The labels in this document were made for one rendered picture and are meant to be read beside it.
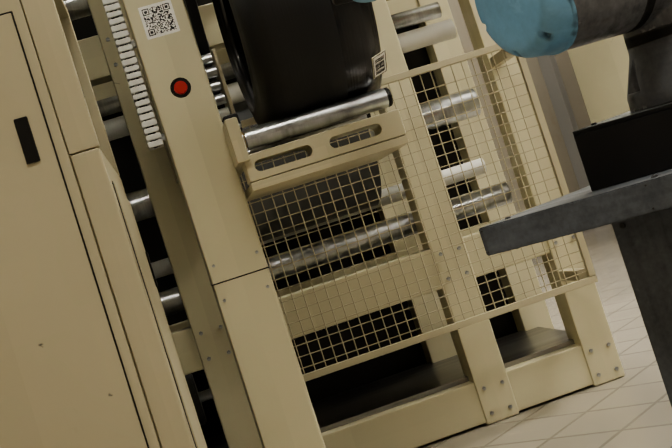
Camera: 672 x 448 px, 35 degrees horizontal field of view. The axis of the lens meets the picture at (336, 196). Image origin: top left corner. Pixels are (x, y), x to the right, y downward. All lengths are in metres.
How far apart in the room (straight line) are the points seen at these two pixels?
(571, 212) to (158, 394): 0.74
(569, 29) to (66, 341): 0.91
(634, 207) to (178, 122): 1.31
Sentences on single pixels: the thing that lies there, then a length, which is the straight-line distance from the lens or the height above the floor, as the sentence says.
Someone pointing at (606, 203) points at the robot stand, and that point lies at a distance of 1.38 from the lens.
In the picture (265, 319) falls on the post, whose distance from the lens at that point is 2.41.
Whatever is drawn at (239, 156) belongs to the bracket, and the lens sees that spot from 2.31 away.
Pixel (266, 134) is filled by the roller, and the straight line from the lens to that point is 2.35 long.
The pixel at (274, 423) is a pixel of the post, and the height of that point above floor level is 0.29.
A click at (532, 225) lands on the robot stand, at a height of 0.58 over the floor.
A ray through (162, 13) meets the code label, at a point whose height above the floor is 1.23.
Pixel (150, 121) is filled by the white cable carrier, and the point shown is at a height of 1.01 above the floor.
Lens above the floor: 0.66
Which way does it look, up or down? 1 degrees up
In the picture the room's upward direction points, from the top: 18 degrees counter-clockwise
